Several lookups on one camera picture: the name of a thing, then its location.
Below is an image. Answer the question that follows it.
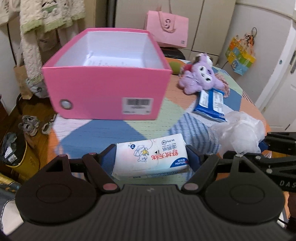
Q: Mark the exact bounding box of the green sponge egg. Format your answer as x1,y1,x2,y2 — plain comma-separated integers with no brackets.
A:
169,61,182,75

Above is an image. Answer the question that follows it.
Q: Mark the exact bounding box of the blue wet wipes pack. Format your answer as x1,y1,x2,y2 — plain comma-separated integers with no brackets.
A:
193,88,226,122

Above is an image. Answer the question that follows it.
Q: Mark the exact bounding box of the pink floral fabric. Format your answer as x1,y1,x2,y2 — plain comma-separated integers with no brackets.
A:
215,73,230,98

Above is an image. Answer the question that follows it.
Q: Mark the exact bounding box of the purple plush doll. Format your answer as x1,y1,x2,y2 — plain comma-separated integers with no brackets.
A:
178,61,224,95

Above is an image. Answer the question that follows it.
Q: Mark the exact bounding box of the black suitcase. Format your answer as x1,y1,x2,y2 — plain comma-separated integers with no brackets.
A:
161,47,186,60

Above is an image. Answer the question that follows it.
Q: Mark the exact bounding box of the cream knit cardigan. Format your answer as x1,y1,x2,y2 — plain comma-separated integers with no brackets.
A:
1,1,85,84

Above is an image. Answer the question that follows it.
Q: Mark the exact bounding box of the yellow bin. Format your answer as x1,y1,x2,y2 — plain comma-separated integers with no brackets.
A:
1,132,40,181

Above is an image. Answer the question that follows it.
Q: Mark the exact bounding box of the white tissue pack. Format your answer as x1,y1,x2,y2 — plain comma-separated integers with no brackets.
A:
112,133,189,180

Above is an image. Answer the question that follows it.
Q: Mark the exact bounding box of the clear plastic bag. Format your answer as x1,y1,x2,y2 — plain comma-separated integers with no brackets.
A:
210,111,266,156

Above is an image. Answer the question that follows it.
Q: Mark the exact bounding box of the colourful paper gift bag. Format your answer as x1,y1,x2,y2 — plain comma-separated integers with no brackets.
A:
225,27,257,76

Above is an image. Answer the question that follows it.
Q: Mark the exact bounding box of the pink tote bag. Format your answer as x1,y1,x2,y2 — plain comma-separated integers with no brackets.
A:
145,8,189,48

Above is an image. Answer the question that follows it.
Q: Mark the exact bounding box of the beige wardrobe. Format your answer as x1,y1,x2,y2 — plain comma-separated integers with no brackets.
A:
83,0,236,65

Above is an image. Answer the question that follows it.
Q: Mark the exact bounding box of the pink cardboard box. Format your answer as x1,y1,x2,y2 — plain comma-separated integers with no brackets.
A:
42,28,171,121

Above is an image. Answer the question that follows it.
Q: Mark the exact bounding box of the white plush toy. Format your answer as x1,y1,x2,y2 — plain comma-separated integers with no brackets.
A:
194,53,213,66

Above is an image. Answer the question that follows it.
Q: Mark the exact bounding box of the brown paper bag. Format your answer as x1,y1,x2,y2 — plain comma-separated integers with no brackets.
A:
14,65,33,100

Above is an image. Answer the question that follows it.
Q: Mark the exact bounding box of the patchwork table cloth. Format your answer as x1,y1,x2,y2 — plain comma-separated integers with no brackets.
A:
52,59,271,183

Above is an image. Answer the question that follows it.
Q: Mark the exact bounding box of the white door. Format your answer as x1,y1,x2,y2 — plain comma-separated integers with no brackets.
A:
255,22,295,132

